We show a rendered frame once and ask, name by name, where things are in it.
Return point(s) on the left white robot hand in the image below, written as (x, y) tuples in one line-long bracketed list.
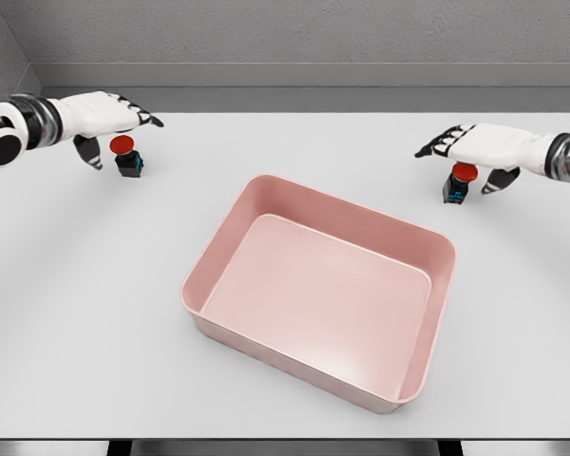
[(109, 114)]

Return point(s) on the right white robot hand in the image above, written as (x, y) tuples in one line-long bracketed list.
[(484, 145)]

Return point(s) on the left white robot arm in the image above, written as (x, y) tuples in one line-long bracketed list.
[(33, 123)]

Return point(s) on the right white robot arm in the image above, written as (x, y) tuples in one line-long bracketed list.
[(558, 154)]

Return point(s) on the pink rectangular basket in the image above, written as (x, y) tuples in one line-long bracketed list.
[(323, 294)]

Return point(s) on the red button industrial switch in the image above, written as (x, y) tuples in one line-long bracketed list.
[(127, 159), (458, 183)]

